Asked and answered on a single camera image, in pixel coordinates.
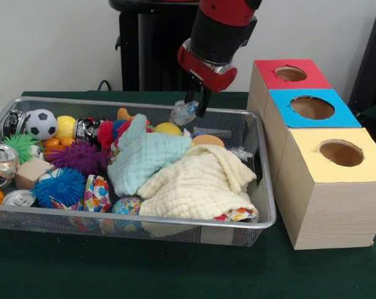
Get blue spiky toy with eyes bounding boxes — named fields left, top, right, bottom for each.
left=34, top=168, right=87, bottom=209

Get crushed silver can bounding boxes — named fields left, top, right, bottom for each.
left=0, top=145, right=21, bottom=187

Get wooden box with three holes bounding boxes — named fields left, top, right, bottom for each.
left=246, top=59, right=376, bottom=250

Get cream yellow waffle cloth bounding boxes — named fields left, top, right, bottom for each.
left=137, top=145, right=259, bottom=222

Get crushed clear plastic bottle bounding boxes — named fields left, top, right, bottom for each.
left=168, top=100, right=199, bottom=127

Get mint green waffle cloth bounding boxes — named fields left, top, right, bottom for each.
left=106, top=113, right=194, bottom=197

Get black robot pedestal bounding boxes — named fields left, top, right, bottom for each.
left=108, top=0, right=240, bottom=92

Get silver wire mesh bin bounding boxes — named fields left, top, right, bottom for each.
left=0, top=96, right=277, bottom=249

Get colourful dotted cloth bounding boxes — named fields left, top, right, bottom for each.
left=50, top=174, right=112, bottom=213

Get white and black soccer ball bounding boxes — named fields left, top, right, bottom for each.
left=25, top=108, right=59, bottom=140

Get purple spiky ball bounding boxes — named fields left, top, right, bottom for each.
left=46, top=142, right=109, bottom=175

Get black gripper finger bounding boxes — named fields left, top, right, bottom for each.
left=184, top=78, right=200, bottom=105
left=196, top=87, right=212, bottom=118

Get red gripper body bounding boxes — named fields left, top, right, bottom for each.
left=176, top=40, right=238, bottom=94

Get small wooden cube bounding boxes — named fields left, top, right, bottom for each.
left=15, top=157, right=56, bottom=191

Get dark green table cloth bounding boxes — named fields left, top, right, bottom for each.
left=0, top=90, right=376, bottom=299

